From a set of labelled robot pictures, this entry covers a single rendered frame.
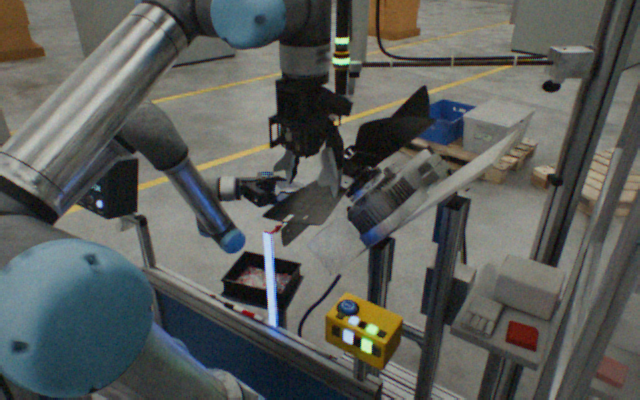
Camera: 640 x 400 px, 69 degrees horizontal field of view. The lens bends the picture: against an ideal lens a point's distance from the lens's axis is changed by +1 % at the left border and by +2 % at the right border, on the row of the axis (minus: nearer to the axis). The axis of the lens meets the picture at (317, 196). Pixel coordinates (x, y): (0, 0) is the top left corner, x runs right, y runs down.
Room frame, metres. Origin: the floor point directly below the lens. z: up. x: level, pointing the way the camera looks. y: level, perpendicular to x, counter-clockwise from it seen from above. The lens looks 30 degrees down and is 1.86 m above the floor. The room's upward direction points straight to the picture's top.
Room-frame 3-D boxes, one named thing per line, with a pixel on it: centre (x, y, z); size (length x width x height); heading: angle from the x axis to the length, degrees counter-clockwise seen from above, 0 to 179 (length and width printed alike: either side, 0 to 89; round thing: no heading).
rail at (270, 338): (1.02, 0.22, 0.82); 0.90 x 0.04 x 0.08; 56
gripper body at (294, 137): (0.68, 0.02, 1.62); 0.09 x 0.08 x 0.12; 146
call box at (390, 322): (0.80, -0.11, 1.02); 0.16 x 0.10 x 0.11; 56
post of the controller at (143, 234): (1.26, 0.58, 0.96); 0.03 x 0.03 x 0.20; 56
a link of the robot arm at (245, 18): (0.61, 0.08, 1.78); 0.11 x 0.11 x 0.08; 61
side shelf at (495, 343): (1.05, -0.59, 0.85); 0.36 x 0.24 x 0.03; 146
